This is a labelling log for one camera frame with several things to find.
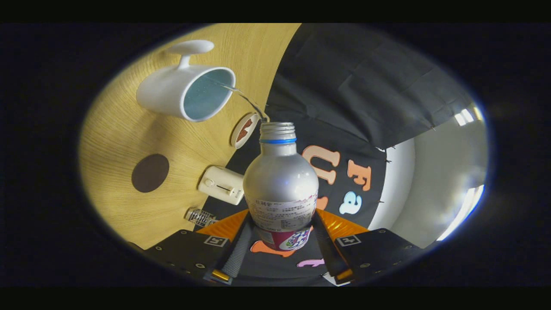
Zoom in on metal wire basket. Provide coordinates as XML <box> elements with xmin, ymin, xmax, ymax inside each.
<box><xmin>186</xmin><ymin>208</ymin><xmax>219</xmax><ymax>228</ymax></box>

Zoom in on white cup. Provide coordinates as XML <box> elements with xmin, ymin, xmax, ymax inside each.
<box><xmin>136</xmin><ymin>40</ymin><xmax>236</xmax><ymax>122</ymax></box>

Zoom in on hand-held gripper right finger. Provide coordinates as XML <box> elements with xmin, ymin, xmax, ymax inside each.
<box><xmin>311</xmin><ymin>208</ymin><xmax>427</xmax><ymax>284</ymax></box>

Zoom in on dark brown round coaster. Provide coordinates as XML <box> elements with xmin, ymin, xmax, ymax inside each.
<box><xmin>131</xmin><ymin>154</ymin><xmax>170</xmax><ymax>193</ymax></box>

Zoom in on white toaster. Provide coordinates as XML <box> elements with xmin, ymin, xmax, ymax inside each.
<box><xmin>198</xmin><ymin>166</ymin><xmax>245</xmax><ymax>206</ymax></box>

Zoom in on brown food pieces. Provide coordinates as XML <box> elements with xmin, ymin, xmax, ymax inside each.
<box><xmin>236</xmin><ymin>118</ymin><xmax>254</xmax><ymax>143</ymax></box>

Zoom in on wooden table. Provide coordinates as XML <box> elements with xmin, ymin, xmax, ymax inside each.
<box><xmin>80</xmin><ymin>24</ymin><xmax>302</xmax><ymax>250</ymax></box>

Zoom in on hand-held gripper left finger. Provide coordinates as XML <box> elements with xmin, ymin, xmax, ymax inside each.
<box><xmin>144</xmin><ymin>209</ymin><xmax>254</xmax><ymax>285</ymax></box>

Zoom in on white round plate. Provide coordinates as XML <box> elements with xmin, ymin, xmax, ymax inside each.
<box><xmin>230</xmin><ymin>112</ymin><xmax>260</xmax><ymax>149</ymax></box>

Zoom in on silver juice bottle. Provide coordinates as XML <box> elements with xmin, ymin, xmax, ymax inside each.
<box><xmin>243</xmin><ymin>121</ymin><xmax>319</xmax><ymax>251</ymax></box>

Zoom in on ceiling strip light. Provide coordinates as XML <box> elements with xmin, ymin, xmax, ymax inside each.
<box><xmin>454</xmin><ymin>108</ymin><xmax>483</xmax><ymax>127</ymax></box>

